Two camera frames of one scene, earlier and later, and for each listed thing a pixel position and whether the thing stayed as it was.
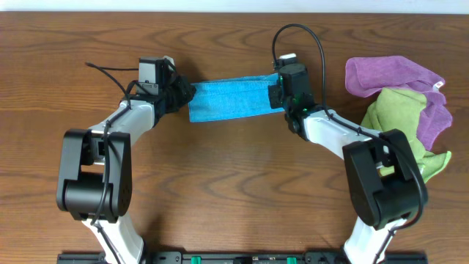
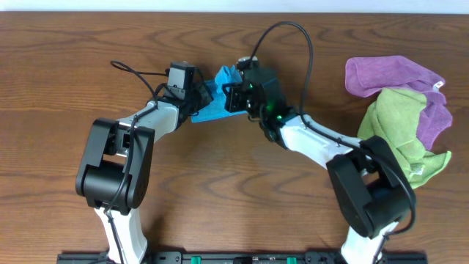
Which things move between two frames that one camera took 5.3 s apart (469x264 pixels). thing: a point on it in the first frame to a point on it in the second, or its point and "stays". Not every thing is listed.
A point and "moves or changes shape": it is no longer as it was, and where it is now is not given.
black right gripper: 273,92 to 231,94
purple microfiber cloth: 367,76 stays
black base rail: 239,257 stays
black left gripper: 182,86 to 204,94
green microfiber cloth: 399,109 stays
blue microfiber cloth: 232,98 moves or changes shape
